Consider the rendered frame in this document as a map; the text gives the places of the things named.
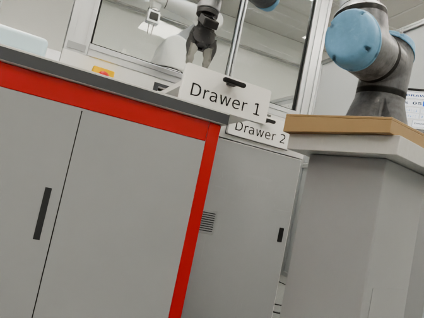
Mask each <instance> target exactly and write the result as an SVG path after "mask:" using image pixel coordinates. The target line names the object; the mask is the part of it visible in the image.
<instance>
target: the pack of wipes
mask: <svg viewBox="0 0 424 318"><path fill-rule="evenodd" d="M0 44H4V45H8V46H10V47H14V48H17V49H21V50H24V51H27V52H31V53H33V54H37V55H40V56H44V57H45V54H46V52H47V47H48V42H47V41H46V39H44V38H41V37H38V36H35V35H32V34H29V33H26V32H22V31H20V30H17V29H14V28H11V27H8V26H5V25H2V24H0Z"/></svg>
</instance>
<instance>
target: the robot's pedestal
mask: <svg viewBox="0 0 424 318"><path fill-rule="evenodd" d="M287 149H288V150H292V151H294V152H297V153H300V154H302V155H305V156H308V157H309V163H308V167H307V173H306V177H305V184H304V187H303V194H302V200H301V204H300V211H299V214H298V221H297V227H296V231H295V237H294V241H293V247H292V252H291V258H290V264H289V268H288V274H287V279H286V285H285V291H284V295H283V301H282V305H281V312H280V318H403V317H404V310H405V305H406V297H407V293H408V286H409V278H410V274H411V266H412V262H413V254H414V249H415V242H416V234H417V230H418V222H419V218H420V211H421V203H422V199H423V191H424V148H422V147H421V146H418V145H417V144H415V143H413V142H411V141H410V140H408V139H406V138H404V137H402V136H400V135H361V134H290V135H289V139H288V146H287Z"/></svg>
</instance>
